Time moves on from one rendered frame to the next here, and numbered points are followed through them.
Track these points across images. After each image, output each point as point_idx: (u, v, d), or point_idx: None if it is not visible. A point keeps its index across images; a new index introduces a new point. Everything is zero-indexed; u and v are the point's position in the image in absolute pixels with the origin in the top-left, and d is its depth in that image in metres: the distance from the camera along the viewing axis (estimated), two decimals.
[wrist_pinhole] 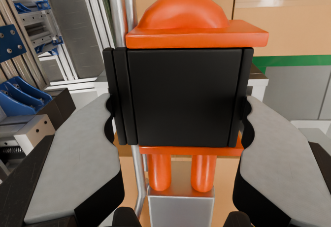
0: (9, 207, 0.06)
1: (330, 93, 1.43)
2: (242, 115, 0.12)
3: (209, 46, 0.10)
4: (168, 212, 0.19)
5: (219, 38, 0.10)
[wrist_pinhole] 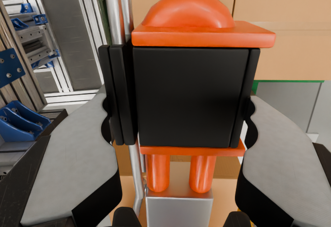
0: (5, 209, 0.06)
1: (317, 108, 1.50)
2: (245, 115, 0.12)
3: (216, 45, 0.10)
4: (166, 213, 0.19)
5: (227, 37, 0.10)
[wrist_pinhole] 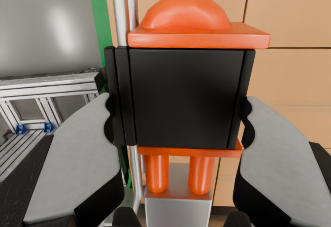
0: (9, 207, 0.06)
1: None
2: (242, 115, 0.12)
3: (212, 46, 0.10)
4: (165, 214, 0.19)
5: (222, 39, 0.10)
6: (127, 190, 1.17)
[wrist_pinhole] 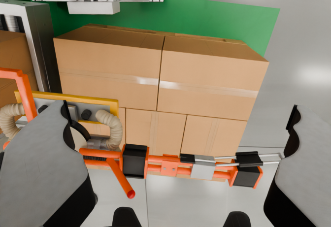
0: None
1: None
2: (289, 124, 0.11)
3: (256, 182, 0.62)
4: (207, 170, 0.61)
5: (256, 184, 0.62)
6: (49, 19, 1.16)
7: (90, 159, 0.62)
